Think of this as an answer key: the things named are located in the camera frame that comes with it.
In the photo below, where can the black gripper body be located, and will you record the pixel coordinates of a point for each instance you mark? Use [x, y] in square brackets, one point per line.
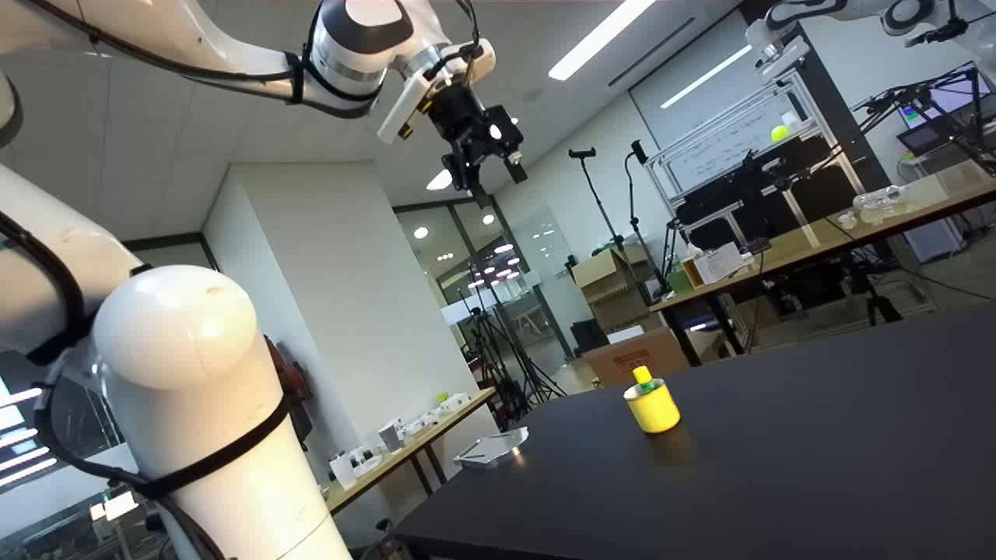
[470, 122]

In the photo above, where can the yellow green marker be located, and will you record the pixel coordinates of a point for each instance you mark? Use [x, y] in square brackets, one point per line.
[641, 375]

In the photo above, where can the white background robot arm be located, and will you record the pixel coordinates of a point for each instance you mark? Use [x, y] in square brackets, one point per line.
[828, 10]

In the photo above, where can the yellow cup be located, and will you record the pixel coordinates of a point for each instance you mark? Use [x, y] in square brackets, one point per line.
[655, 415]

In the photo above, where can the wide ceiling light panel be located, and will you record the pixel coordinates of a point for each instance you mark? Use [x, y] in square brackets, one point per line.
[440, 181]

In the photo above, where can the black stand with crossbar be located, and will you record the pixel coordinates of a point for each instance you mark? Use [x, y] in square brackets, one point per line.
[583, 155]

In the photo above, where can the long ceiling light strip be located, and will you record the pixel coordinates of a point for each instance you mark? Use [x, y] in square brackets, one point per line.
[601, 39]

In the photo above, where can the black tripod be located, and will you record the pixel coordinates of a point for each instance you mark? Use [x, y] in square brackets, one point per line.
[499, 358]

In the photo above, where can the black equipment cases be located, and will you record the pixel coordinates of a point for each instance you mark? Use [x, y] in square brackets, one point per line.
[747, 197]

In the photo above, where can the yellow-green tennis ball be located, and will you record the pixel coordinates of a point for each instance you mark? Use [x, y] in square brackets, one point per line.
[779, 136]

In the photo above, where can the silver metal plate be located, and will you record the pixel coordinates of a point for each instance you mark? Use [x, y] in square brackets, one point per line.
[488, 452]

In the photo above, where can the wooden table with white items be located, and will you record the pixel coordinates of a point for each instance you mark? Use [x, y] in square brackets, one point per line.
[414, 452]

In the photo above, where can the small white boxes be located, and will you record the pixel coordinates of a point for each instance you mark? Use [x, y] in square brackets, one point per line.
[358, 464]

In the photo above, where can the long wooden table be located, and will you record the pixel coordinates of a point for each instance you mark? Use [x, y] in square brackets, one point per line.
[820, 239]

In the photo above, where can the white box on table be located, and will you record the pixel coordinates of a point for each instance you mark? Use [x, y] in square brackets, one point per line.
[887, 202]

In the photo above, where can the computer monitor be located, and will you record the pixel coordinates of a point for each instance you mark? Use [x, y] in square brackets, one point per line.
[951, 126]

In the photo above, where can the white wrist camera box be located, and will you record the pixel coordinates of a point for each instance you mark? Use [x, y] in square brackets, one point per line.
[402, 107]

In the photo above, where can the black stand with camera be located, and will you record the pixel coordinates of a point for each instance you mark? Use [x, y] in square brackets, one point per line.
[637, 156]

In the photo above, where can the dark red wall object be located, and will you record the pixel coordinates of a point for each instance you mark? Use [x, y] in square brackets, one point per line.
[297, 385]

